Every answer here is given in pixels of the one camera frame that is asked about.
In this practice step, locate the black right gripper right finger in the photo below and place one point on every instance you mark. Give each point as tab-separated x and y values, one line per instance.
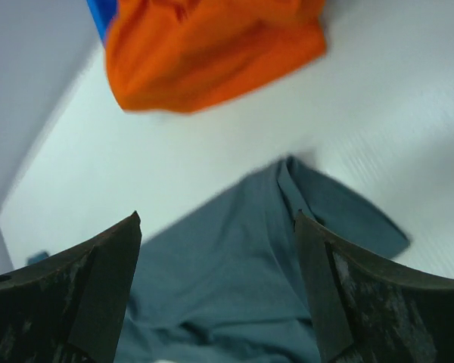
365	308

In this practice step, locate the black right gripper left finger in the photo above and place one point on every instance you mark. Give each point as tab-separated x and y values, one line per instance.
70	306

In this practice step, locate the grey blue t shirt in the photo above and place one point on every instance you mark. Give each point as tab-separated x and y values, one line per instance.
224	284

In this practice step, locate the orange t shirt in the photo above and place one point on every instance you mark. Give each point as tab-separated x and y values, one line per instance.
186	56

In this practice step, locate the blue plastic bin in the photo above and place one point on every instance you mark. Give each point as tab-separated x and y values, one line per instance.
102	12

